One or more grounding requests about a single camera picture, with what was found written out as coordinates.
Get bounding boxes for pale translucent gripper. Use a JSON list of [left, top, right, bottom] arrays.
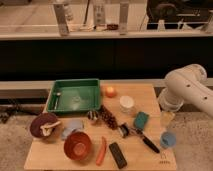
[[160, 111, 176, 148]]

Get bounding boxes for black handled brush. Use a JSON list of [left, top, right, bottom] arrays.
[[118, 123, 160, 153]]

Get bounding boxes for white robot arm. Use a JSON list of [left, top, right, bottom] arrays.
[[158, 64, 213, 117]]

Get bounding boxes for teal sponge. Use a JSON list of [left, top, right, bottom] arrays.
[[133, 112, 149, 130]]

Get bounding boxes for black remote control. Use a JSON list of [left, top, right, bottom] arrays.
[[109, 142, 127, 169]]

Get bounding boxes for dark grape bunch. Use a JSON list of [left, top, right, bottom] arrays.
[[100, 105, 118, 130]]

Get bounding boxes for orange carrot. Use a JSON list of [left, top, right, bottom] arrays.
[[96, 136, 107, 166]]

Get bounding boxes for orange fruit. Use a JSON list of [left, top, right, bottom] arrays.
[[105, 86, 117, 98]]

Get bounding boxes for striped small ball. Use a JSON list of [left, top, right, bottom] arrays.
[[87, 110, 99, 122]]

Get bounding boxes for orange red bowl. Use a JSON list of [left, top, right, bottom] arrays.
[[64, 132, 92, 161]]

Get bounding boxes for light blue cloth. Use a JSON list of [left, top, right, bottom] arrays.
[[61, 119, 84, 140]]

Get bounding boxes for green plastic tray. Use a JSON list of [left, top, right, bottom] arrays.
[[46, 78, 101, 114]]

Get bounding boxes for metal spoon in tray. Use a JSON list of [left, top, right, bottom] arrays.
[[54, 92, 61, 110]]

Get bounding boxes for beige mushroom toy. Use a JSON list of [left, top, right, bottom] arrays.
[[40, 121, 61, 136]]

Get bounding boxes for maroon bowl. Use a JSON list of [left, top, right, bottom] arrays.
[[30, 113, 59, 138]]

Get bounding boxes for dark machine on shelf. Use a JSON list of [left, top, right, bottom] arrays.
[[146, 0, 213, 23]]

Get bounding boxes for grey post right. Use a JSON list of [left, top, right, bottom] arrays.
[[119, 0, 129, 35]]

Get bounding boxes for grey post left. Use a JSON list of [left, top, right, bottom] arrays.
[[53, 2, 69, 36]]

